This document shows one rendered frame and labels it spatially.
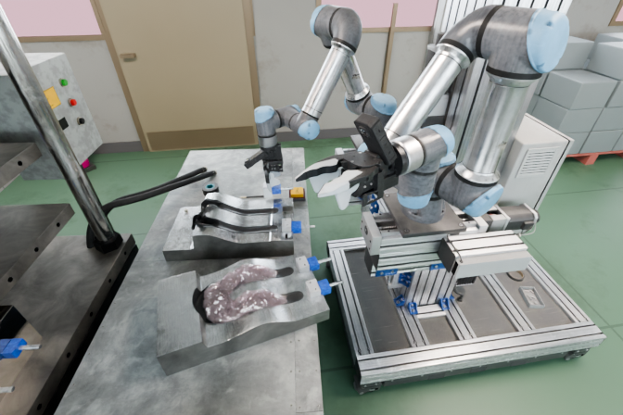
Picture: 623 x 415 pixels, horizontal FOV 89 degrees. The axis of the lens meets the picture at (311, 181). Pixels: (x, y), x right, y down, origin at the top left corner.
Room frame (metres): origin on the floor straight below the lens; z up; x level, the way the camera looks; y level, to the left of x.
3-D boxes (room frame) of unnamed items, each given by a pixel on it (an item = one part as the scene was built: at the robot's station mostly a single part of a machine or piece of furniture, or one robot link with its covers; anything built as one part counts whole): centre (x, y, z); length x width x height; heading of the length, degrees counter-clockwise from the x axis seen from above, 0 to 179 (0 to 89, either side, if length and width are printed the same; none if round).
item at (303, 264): (0.78, -0.01, 0.85); 0.13 x 0.05 x 0.05; 110
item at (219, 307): (0.63, 0.22, 0.90); 0.26 x 0.18 x 0.08; 110
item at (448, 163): (0.86, -0.40, 1.20); 0.13 x 0.12 x 0.14; 34
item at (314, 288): (0.68, -0.05, 0.85); 0.13 x 0.05 x 0.05; 110
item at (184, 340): (0.63, 0.22, 0.85); 0.50 x 0.26 x 0.11; 110
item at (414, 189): (0.62, -0.24, 1.34); 0.11 x 0.08 x 0.11; 34
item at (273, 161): (1.15, 0.17, 1.09); 0.09 x 0.08 x 0.12; 93
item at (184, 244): (0.98, 0.33, 0.87); 0.50 x 0.26 x 0.14; 93
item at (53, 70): (1.15, 1.04, 0.73); 0.30 x 0.22 x 1.47; 3
